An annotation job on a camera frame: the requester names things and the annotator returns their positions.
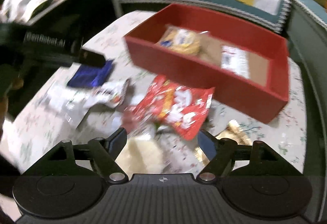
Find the red cardboard box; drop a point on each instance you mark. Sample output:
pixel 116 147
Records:
pixel 212 60

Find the white barcode snack packet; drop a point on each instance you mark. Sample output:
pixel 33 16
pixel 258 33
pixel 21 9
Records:
pixel 66 102

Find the gold foil snack packet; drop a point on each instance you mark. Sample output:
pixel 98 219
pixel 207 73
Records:
pixel 232 131

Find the red Trolli candy bag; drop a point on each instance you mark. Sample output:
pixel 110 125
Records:
pixel 166 102

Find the round white rice cake pack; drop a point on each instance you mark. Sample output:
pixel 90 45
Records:
pixel 141 155

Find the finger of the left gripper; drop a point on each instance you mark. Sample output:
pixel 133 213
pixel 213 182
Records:
pixel 90 58

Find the white cartoon snack packet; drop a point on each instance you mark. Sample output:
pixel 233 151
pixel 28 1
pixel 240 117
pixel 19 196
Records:
pixel 111 94

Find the white Kaprons wafer pack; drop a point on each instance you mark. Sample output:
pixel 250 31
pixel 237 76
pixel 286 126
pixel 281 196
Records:
pixel 235 60

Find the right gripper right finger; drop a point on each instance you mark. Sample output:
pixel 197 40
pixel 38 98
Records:
pixel 220 153

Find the floral tablecloth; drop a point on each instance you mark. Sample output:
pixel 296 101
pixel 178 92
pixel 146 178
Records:
pixel 265 185

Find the blue foil snack packet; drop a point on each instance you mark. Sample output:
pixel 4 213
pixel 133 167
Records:
pixel 91 77

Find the yellow chips clear bag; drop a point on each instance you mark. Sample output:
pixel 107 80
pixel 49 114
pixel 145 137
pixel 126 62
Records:
pixel 181 40

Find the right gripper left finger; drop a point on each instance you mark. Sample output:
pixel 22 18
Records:
pixel 104 153

